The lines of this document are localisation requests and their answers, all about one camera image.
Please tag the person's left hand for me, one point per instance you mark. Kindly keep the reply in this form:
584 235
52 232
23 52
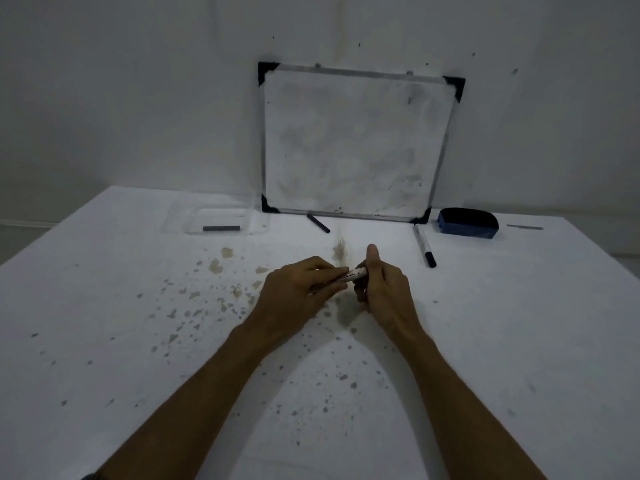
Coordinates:
292 297

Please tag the person's right hand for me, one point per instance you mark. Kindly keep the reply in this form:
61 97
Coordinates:
387 299

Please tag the person's left fingers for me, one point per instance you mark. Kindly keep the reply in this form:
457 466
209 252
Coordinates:
327 279

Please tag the person's right thumb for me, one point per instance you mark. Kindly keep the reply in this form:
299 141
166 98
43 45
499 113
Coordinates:
373 259

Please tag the white marker pen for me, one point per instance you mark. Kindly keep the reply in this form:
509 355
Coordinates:
354 275

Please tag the person's right forearm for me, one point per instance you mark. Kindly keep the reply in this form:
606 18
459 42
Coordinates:
460 404

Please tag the person's left forearm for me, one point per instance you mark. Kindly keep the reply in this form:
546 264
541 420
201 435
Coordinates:
200 394

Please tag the white marker with black cap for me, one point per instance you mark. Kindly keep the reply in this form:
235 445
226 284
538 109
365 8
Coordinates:
424 245

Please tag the black marker cap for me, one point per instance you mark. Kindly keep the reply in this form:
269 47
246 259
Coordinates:
318 223

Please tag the blue whiteboard eraser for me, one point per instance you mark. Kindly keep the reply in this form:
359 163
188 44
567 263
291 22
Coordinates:
468 222

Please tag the framed whiteboard with black corners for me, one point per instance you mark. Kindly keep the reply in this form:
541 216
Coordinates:
357 144

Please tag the dark grey stick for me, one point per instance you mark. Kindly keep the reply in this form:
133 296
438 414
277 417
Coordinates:
221 228

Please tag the clear plastic tray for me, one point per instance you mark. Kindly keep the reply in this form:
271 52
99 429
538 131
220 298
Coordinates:
220 220

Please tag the thin grey strip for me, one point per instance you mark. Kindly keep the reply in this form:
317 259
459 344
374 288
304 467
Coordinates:
524 226

